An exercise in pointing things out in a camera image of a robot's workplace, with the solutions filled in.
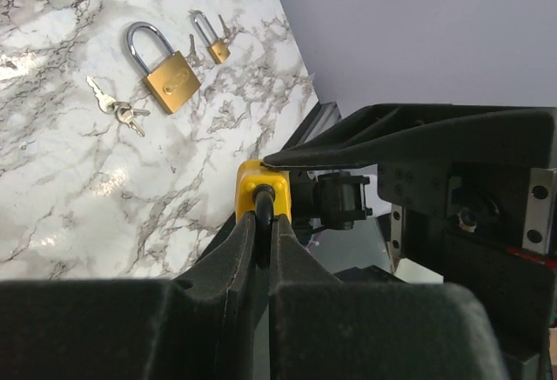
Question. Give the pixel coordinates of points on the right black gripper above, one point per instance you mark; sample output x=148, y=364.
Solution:
x=490, y=228

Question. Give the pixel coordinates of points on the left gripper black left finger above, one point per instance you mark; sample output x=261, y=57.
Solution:
x=197, y=326

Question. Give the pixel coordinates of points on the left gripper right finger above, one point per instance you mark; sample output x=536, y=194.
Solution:
x=322, y=328

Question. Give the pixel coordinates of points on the small yellow padlock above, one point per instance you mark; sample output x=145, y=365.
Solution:
x=267, y=194

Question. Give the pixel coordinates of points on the small brass padlock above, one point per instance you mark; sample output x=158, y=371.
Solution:
x=215, y=45

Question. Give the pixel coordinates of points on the large brass padlock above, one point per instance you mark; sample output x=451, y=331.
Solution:
x=173, y=82

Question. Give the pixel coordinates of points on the silver key bunch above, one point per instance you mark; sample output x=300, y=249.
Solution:
x=123, y=111

